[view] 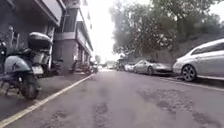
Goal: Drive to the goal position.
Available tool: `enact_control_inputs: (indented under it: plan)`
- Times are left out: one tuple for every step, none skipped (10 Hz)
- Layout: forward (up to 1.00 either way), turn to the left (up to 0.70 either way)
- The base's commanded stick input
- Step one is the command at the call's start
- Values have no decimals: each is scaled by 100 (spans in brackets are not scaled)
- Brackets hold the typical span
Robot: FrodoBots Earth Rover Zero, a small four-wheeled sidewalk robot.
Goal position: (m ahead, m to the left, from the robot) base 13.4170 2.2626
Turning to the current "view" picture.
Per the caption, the grey multi-storey building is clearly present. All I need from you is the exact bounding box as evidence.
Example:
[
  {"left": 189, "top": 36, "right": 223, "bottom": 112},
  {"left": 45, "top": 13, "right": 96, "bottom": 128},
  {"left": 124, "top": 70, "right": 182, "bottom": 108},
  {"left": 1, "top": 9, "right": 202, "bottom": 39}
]
[{"left": 53, "top": 0, "right": 96, "bottom": 73}]

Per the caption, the red scooter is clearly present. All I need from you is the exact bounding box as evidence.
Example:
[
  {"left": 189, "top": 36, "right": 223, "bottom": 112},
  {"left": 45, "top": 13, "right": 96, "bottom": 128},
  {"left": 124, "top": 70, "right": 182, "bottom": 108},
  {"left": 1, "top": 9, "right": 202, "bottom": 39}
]
[{"left": 81, "top": 61, "right": 99, "bottom": 75}]

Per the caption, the scooter with black top box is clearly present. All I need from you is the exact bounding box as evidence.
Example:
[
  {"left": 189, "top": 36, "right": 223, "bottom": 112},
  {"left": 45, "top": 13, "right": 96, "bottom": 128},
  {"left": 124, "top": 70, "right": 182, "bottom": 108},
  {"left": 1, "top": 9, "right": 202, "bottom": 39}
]
[{"left": 0, "top": 31, "right": 54, "bottom": 101}]

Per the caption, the silver car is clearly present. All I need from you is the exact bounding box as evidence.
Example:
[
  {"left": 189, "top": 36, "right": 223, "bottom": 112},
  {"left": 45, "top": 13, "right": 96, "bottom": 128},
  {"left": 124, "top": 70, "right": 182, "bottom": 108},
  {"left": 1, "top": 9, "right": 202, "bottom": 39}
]
[{"left": 133, "top": 59, "right": 173, "bottom": 76}]

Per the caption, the dark-fronted building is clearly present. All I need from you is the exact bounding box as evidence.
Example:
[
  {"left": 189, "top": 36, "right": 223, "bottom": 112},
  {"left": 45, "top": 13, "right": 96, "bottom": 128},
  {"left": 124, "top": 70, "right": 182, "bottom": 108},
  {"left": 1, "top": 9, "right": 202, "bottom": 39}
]
[{"left": 0, "top": 0, "right": 68, "bottom": 76}]

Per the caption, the white car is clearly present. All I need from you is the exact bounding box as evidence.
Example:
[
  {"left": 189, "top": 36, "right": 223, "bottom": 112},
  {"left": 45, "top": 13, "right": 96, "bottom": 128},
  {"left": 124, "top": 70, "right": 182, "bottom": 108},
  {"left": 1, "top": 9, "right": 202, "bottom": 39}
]
[
  {"left": 172, "top": 38, "right": 224, "bottom": 83},
  {"left": 123, "top": 63, "right": 136, "bottom": 73}
]

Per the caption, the grey roadside strip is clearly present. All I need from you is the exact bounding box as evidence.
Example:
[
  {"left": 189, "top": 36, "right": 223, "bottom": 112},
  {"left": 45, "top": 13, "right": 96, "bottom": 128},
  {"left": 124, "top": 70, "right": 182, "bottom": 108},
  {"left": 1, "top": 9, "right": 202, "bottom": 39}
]
[{"left": 0, "top": 71, "right": 93, "bottom": 123}]

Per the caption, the white painted line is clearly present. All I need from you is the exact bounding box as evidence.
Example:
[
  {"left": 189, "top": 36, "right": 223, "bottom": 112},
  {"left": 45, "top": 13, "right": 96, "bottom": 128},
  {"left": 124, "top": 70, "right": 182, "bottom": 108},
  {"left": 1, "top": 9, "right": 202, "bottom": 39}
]
[{"left": 156, "top": 76, "right": 224, "bottom": 93}]

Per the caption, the yellow painted line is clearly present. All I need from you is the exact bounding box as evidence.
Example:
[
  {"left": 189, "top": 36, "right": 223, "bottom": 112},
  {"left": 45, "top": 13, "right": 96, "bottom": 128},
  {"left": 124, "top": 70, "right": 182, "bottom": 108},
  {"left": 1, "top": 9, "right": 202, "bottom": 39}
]
[{"left": 0, "top": 73, "right": 95, "bottom": 128}]

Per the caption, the grey asphalt road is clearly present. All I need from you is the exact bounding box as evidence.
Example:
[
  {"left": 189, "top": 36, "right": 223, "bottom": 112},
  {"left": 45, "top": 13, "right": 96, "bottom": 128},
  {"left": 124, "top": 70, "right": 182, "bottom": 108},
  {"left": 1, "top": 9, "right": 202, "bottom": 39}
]
[{"left": 4, "top": 68, "right": 224, "bottom": 128}]

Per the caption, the dark scooter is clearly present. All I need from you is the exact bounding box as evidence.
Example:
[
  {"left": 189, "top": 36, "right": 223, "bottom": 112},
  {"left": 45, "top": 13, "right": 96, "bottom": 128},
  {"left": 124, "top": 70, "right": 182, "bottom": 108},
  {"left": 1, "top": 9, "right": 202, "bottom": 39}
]
[{"left": 69, "top": 56, "right": 79, "bottom": 74}]

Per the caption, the row of trees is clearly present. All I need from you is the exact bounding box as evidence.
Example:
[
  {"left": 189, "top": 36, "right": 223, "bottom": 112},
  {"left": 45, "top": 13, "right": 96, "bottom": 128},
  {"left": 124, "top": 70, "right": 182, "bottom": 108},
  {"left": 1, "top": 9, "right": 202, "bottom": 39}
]
[{"left": 109, "top": 0, "right": 224, "bottom": 61}]

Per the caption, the grey wall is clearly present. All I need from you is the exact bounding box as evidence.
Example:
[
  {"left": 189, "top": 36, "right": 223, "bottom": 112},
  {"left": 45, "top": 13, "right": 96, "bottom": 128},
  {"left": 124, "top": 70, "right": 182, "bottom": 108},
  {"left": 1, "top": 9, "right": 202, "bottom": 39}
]
[{"left": 133, "top": 31, "right": 224, "bottom": 66}]

